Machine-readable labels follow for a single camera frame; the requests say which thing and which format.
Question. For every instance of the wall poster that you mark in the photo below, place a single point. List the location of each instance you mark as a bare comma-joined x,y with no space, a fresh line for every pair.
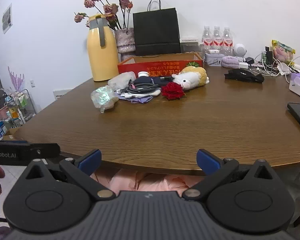
7,18

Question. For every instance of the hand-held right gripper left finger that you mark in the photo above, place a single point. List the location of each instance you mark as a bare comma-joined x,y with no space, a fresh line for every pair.
90,158

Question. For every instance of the blue white packet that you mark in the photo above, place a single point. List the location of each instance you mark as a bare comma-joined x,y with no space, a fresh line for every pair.
0,131

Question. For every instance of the small white charger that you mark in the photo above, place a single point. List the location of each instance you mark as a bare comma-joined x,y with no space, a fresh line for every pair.
244,65

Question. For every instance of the white cloth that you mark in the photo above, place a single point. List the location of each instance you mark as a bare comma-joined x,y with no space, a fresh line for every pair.
140,95

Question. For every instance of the black charger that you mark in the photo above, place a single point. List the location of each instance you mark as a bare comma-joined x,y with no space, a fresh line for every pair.
249,60

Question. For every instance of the white wall outlet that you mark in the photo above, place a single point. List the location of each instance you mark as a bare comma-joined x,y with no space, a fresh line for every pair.
32,83

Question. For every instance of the flat white box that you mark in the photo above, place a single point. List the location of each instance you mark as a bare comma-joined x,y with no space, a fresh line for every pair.
189,40

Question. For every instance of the clear water bottle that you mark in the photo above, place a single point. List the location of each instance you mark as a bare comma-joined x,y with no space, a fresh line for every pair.
217,40
227,41
207,40

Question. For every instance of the dried pink flowers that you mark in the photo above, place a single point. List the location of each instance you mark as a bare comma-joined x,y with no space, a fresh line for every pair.
110,7

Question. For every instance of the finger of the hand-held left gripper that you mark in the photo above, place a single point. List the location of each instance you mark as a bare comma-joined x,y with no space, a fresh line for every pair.
38,151

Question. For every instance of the red rose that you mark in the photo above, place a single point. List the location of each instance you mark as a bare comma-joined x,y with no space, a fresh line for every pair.
173,91

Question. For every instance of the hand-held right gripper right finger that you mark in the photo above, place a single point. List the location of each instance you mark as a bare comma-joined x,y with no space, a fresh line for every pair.
207,161

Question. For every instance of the yellow thermos jug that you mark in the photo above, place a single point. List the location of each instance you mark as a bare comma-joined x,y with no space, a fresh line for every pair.
102,55

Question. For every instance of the white power adapter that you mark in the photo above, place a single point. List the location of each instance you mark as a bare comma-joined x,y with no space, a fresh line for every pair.
283,68

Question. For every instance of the navy blue pouch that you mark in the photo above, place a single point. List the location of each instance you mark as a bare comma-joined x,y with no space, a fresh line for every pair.
150,80

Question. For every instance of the grey tin box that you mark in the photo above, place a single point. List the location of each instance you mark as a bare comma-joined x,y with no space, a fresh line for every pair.
213,60

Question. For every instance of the clear plastic container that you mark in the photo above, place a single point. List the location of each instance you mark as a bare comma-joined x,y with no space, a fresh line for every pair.
189,47

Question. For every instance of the white earbuds case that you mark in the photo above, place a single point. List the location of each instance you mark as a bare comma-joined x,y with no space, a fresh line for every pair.
213,52

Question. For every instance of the black glove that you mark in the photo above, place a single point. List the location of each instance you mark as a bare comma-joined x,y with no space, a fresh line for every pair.
243,76

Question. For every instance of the purple dried plant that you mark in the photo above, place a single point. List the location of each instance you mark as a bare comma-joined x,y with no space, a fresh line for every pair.
16,78

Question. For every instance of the iridescent plastic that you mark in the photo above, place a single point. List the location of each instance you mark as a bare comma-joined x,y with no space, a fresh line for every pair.
103,97

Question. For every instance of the yellow white plush toy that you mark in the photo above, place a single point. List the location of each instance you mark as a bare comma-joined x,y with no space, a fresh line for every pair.
191,78

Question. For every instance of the pink garment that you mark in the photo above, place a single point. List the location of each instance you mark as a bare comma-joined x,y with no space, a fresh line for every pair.
145,182

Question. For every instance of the metal storage rack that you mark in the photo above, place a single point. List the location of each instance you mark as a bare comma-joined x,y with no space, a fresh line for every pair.
15,107

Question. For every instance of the lilac fluffy towel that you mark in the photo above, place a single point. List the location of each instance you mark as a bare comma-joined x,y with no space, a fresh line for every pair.
230,62

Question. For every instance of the black paper bag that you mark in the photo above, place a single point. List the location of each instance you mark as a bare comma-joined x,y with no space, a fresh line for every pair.
156,32

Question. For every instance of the purple fuzzy vase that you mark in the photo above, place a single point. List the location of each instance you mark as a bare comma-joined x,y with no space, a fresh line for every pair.
125,42

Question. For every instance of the colourful snack packet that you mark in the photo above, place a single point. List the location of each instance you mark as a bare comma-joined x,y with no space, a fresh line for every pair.
282,51

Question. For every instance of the small green bottle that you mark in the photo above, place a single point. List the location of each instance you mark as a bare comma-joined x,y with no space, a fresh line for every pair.
264,57

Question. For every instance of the red cardboard box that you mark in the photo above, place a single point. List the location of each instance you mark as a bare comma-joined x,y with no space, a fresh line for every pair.
155,67

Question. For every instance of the purple cloth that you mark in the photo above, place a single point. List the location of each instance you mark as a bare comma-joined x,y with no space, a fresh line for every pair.
140,100

